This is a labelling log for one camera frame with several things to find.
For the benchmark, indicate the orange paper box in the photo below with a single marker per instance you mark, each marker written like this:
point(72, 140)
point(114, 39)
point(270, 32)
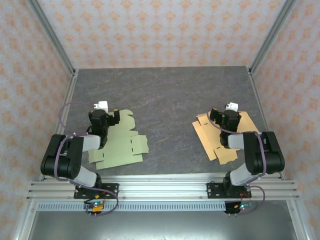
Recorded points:
point(207, 135)

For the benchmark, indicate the green paper box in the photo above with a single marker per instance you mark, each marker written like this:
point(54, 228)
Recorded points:
point(120, 155)

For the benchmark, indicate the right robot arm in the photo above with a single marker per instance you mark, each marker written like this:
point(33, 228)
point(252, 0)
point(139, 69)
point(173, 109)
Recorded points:
point(262, 155)

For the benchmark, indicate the left controller board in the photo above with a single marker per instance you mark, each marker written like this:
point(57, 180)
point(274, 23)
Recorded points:
point(95, 206)

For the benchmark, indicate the controller board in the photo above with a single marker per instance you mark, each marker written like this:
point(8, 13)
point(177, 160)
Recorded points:
point(241, 207)
point(95, 206)

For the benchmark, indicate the right controller board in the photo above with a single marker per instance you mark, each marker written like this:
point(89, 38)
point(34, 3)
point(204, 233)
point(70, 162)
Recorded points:
point(241, 207)

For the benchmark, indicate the grey metal sheet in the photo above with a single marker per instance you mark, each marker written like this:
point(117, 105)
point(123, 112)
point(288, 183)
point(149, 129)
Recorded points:
point(162, 225)

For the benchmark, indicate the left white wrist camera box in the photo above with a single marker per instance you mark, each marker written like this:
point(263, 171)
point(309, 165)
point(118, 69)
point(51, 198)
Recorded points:
point(102, 105)

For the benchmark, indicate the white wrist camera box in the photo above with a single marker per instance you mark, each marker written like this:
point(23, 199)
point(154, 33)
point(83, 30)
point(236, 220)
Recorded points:
point(102, 105)
point(232, 106)

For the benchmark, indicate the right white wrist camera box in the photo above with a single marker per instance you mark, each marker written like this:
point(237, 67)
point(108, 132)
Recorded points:
point(232, 106)

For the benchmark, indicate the left aluminium side rail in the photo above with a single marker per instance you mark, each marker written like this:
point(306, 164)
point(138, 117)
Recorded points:
point(67, 100)

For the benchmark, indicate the aluminium side rail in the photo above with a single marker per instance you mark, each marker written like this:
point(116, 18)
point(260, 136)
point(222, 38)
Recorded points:
point(260, 105)
point(67, 100)

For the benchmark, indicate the right aluminium side rail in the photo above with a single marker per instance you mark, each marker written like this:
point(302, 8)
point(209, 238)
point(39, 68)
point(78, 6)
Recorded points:
point(260, 105)

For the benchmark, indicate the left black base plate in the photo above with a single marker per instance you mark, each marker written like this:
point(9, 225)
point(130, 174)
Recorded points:
point(111, 190)

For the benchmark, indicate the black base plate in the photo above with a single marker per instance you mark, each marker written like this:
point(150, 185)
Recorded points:
point(215, 190)
point(111, 190)

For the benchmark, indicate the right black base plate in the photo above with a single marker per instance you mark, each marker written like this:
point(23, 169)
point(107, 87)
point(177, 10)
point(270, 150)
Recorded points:
point(215, 190)

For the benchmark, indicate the left aluminium frame post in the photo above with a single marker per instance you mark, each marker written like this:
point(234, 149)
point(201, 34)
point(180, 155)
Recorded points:
point(52, 37)

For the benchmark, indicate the aluminium frame post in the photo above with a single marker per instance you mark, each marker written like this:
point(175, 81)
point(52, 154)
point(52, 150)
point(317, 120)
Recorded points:
point(52, 37)
point(272, 35)

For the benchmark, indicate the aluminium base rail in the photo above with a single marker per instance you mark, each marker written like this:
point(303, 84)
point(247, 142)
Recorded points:
point(162, 187)

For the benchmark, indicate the right aluminium frame post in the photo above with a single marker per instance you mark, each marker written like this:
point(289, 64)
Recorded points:
point(272, 35)

